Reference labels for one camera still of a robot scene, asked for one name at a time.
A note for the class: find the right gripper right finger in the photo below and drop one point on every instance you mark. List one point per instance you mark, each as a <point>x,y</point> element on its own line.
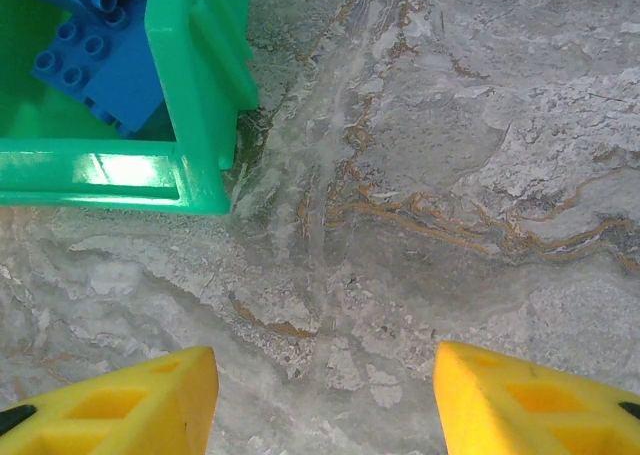
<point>525,415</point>

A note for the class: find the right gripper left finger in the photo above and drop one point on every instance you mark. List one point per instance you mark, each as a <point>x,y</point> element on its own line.
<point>125,415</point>

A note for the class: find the long blue lego brick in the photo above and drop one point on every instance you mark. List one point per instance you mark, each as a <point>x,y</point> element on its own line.
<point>120,85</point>

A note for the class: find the green plastic bin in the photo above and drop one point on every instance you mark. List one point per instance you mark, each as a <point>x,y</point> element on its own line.
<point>200,100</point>

